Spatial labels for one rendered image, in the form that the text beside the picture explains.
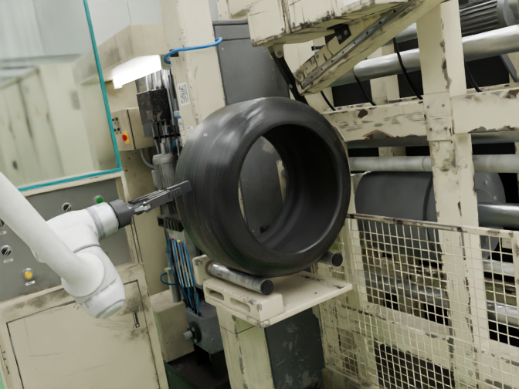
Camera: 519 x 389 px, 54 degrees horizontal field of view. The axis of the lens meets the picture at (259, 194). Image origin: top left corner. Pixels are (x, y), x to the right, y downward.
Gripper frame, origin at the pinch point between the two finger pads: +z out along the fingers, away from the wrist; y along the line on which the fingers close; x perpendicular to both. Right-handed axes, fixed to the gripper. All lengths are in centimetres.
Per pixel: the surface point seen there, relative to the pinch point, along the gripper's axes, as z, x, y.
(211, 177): 6.5, -1.4, -8.7
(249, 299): 8.1, 38.0, -5.4
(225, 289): 7.9, 38.0, 8.7
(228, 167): 11.3, -2.7, -11.4
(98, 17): 344, -208, 949
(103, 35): 343, -172, 950
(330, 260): 38, 38, -10
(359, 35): 66, -27, -16
